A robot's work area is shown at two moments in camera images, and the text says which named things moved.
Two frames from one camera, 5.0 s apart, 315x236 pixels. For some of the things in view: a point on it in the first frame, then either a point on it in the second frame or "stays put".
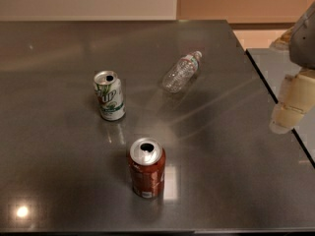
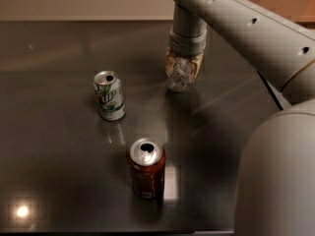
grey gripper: (303, 44) → (187, 44)
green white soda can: (111, 103) stays put
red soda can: (147, 163) stays put
